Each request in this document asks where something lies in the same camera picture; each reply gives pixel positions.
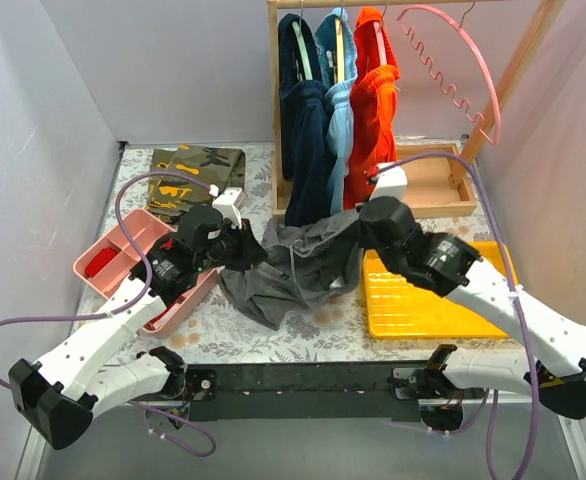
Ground grey shorts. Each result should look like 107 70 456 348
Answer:
219 210 363 330

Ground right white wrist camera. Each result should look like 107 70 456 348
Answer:
366 162 408 202

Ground pink divided organizer tray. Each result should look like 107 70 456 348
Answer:
73 208 218 339

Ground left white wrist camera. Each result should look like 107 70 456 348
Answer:
208 185 246 228

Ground orange shorts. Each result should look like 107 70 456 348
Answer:
343 7 401 209

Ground red block compartment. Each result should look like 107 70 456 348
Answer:
84 247 119 278
145 301 180 330

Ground navy blue shorts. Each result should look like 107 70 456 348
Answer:
278 13 336 227

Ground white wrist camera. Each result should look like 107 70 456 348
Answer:
366 162 408 202
208 185 246 228

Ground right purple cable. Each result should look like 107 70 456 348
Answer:
370 151 542 480

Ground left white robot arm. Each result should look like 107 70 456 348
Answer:
8 204 267 450

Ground red block left compartment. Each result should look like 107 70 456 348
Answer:
84 247 119 278

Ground camouflage folded shorts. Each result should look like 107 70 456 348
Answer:
146 144 246 224

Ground pink plastic hanger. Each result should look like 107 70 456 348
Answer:
395 2 503 147

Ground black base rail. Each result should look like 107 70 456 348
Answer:
127 362 489 435

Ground yellow plastic tray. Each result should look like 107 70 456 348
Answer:
362 250 507 340

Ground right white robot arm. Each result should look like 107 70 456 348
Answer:
359 196 586 420

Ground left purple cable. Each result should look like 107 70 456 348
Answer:
0 170 222 458

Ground purple cable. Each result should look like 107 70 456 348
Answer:
370 151 542 480
0 170 222 458

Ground red block right compartment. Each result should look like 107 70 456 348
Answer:
145 301 180 330

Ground wooden clothes rack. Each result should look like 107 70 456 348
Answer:
267 1 564 218

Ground floral table cloth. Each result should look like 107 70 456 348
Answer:
98 143 506 365

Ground light blue shorts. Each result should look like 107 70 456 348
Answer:
314 8 358 215

